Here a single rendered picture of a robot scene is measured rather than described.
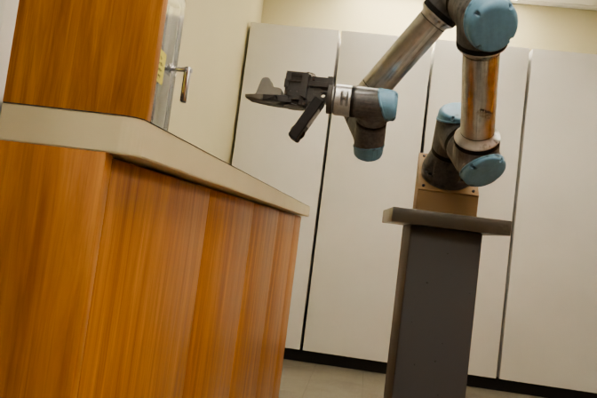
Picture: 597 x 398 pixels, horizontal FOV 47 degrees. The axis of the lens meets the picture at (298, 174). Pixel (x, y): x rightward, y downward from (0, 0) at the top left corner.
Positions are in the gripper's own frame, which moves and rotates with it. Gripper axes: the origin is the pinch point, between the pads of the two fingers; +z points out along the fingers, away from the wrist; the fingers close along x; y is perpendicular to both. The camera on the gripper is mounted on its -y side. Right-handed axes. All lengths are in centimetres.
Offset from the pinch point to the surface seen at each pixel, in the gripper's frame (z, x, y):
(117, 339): -5, 84, -45
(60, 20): 33.1, 34.6, 5.3
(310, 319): -2, -284, -86
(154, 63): 13.0, 34.5, -1.3
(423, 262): -48, -32, -35
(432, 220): -49, -26, -23
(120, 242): -5, 88, -34
